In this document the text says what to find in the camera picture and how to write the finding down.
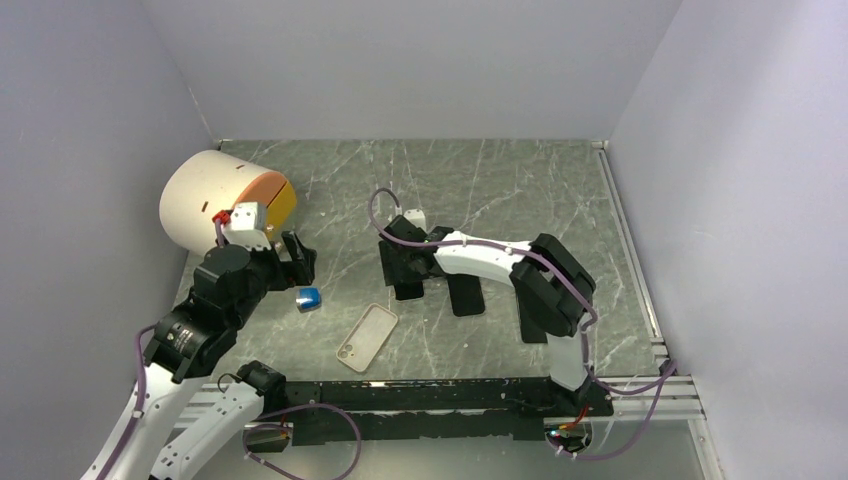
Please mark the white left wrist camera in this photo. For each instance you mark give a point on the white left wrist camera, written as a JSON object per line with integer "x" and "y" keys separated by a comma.
{"x": 244, "y": 225}

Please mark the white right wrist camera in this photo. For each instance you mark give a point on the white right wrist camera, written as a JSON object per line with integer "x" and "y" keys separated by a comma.
{"x": 417, "y": 217}

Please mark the small blue block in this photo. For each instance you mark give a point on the small blue block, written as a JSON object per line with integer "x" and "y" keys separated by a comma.
{"x": 308, "y": 299}

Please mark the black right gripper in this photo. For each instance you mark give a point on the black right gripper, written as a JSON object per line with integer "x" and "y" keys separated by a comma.
{"x": 389, "y": 256}

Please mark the black smartphone silver edge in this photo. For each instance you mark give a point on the black smartphone silver edge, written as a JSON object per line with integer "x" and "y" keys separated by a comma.
{"x": 395, "y": 267}

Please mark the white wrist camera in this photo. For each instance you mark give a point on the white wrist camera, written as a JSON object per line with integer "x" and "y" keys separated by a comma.
{"x": 417, "y": 217}
{"x": 244, "y": 225}

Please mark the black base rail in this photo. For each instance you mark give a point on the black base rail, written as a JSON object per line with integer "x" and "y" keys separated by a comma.
{"x": 521, "y": 408}

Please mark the small matte black phone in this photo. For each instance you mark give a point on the small matte black phone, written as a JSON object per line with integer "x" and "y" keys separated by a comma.
{"x": 530, "y": 309}

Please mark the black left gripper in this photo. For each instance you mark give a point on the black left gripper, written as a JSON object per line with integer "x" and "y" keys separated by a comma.
{"x": 299, "y": 270}

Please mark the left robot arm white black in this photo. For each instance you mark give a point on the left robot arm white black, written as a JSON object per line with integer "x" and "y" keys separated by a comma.
{"x": 181, "y": 356}

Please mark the aluminium frame rail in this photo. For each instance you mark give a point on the aluminium frame rail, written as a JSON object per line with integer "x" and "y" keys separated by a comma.
{"x": 498, "y": 189}

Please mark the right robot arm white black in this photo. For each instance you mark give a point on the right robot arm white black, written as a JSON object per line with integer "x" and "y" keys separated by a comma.
{"x": 552, "y": 290}

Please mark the beige cylinder orange yellow front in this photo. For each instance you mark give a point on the beige cylinder orange yellow front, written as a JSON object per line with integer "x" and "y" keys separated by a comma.
{"x": 211, "y": 181}

